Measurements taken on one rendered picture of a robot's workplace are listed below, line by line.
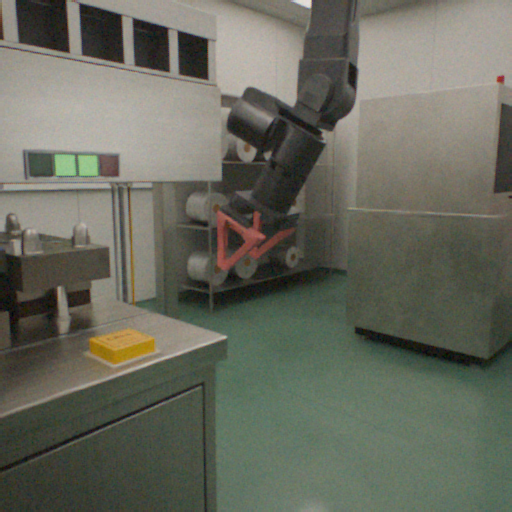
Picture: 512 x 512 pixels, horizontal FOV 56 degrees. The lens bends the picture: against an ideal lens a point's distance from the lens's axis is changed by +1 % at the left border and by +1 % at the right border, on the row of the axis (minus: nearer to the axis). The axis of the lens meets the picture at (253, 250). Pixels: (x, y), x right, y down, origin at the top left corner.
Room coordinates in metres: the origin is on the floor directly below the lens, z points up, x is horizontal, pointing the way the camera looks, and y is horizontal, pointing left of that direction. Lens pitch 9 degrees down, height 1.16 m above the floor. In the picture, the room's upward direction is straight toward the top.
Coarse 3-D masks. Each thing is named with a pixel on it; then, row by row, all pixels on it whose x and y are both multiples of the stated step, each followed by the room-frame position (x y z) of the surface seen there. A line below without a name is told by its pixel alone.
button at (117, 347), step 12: (108, 336) 0.68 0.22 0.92; (120, 336) 0.68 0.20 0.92; (132, 336) 0.68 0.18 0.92; (144, 336) 0.68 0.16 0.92; (96, 348) 0.66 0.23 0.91; (108, 348) 0.63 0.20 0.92; (120, 348) 0.63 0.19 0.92; (132, 348) 0.65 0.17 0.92; (144, 348) 0.66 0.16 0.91; (108, 360) 0.63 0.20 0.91; (120, 360) 0.63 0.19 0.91
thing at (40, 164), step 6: (30, 156) 1.13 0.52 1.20; (36, 156) 1.15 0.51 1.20; (42, 156) 1.16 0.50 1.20; (48, 156) 1.17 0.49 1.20; (30, 162) 1.13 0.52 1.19; (36, 162) 1.14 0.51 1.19; (42, 162) 1.15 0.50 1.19; (48, 162) 1.17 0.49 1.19; (30, 168) 1.13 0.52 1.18; (36, 168) 1.14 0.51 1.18; (42, 168) 1.15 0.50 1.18; (48, 168) 1.16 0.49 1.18; (36, 174) 1.14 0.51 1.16; (42, 174) 1.15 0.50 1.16; (48, 174) 1.16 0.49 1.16
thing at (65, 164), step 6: (60, 156) 1.19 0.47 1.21; (66, 156) 1.20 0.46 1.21; (72, 156) 1.21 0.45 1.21; (60, 162) 1.19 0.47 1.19; (66, 162) 1.20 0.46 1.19; (72, 162) 1.21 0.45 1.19; (60, 168) 1.19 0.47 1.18; (66, 168) 1.20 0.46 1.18; (72, 168) 1.21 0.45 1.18; (60, 174) 1.19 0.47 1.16; (66, 174) 1.20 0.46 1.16; (72, 174) 1.21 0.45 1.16
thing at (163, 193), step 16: (160, 192) 1.62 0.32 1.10; (160, 208) 1.62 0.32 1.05; (160, 224) 1.62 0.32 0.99; (160, 240) 1.62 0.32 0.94; (176, 240) 1.65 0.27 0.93; (160, 256) 1.62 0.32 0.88; (176, 256) 1.65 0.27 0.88; (160, 272) 1.63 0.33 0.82; (176, 272) 1.65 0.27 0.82; (160, 288) 1.63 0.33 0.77; (176, 288) 1.65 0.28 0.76; (160, 304) 1.63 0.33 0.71; (176, 304) 1.65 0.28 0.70
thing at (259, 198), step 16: (272, 160) 0.62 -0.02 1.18; (272, 176) 0.61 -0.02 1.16; (288, 176) 0.62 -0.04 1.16; (304, 176) 0.63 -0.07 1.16; (240, 192) 0.62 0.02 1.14; (256, 192) 0.63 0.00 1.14; (272, 192) 0.61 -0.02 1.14; (288, 192) 0.61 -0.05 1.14; (256, 208) 0.60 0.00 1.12; (272, 208) 0.62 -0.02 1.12; (288, 208) 0.63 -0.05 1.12
